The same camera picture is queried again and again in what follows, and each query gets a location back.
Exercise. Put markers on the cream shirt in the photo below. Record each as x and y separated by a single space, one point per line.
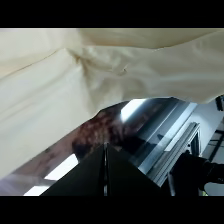
50 93

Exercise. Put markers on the silver frame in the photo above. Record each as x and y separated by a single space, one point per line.
173 150

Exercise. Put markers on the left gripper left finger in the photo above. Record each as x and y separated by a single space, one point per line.
83 176

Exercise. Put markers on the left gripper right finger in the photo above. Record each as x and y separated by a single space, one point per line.
130 176

